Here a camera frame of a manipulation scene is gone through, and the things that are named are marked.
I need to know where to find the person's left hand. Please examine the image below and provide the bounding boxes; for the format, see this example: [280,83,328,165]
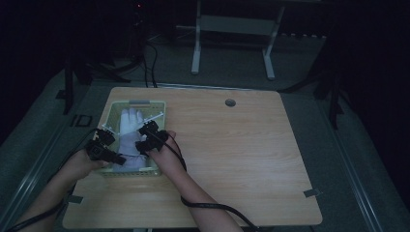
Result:
[65,149,109,181]

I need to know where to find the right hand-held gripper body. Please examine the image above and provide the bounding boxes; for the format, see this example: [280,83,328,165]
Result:
[137,111,170,152]

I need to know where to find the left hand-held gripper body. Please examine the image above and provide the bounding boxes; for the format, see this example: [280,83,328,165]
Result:
[84,124,117,161]

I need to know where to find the black floor bracket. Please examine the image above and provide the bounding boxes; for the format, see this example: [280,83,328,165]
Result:
[70,113,94,129]

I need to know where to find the lavender glove with white fingers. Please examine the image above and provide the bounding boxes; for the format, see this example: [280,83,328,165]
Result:
[111,107,153,172]

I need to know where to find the pale yellow plastic basket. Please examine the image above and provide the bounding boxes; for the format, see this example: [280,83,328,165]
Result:
[93,100,167,178]

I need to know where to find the white power strip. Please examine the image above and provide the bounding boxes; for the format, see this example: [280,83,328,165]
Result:
[279,32,327,41]

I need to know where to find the left hand-held gripper black cable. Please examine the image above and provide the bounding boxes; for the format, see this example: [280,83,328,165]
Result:
[6,128,100,232]

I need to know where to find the right hand-held gripper black cable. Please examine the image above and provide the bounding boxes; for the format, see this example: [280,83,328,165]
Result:
[146,130,260,232]

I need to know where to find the white metal desk frame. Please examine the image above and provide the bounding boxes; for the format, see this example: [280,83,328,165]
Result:
[175,0,287,81]

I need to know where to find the black hanging cables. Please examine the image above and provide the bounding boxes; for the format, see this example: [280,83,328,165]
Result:
[140,40,160,89]

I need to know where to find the metal floor rail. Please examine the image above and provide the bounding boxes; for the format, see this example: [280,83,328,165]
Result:
[330,129,385,232]
[0,120,73,228]

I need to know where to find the person's right hand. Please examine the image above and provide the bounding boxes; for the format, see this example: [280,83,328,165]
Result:
[147,130,189,182]

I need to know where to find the black tripod stand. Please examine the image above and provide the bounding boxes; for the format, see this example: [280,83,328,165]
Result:
[55,52,132,116]
[279,72,345,131]

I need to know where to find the hand-held gripper black cable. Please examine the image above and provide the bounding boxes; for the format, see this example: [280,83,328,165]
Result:
[6,128,100,232]
[146,130,260,232]

